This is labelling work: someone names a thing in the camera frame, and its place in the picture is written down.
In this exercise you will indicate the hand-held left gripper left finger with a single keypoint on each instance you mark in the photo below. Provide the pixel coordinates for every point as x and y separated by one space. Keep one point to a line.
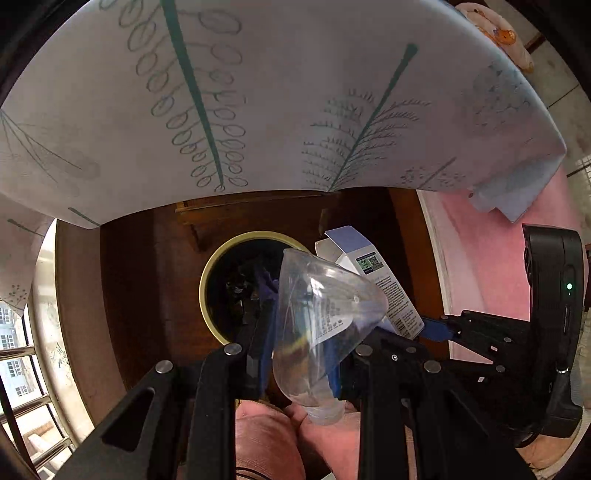
256 341

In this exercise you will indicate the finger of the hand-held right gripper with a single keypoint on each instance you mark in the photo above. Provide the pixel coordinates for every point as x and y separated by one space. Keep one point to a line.
489 332
489 369

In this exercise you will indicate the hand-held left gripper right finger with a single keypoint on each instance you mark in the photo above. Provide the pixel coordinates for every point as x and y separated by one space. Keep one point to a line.
369 392

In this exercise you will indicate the black bin yellow rim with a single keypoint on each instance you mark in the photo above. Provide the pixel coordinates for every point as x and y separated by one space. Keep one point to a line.
221 314

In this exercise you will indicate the clear plastic bag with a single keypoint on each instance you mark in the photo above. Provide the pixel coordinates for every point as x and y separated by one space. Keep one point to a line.
323 314

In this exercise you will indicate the white cardboard box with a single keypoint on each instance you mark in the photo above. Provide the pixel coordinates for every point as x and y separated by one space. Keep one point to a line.
392 295

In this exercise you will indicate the person's right forearm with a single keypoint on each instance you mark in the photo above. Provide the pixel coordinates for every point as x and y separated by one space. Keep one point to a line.
549 456

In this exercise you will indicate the person's right leg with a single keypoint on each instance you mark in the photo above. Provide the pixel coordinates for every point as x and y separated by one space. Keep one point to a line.
332 445

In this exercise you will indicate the pink bed sheet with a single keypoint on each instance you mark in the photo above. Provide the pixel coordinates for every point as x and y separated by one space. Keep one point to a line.
485 258

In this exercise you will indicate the grid window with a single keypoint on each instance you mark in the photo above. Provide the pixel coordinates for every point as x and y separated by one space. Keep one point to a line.
18 369

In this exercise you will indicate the leaf print tablecloth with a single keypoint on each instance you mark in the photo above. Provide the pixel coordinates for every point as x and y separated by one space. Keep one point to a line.
277 92

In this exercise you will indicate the wooden table frame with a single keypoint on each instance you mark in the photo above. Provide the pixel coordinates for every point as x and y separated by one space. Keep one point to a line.
258 207

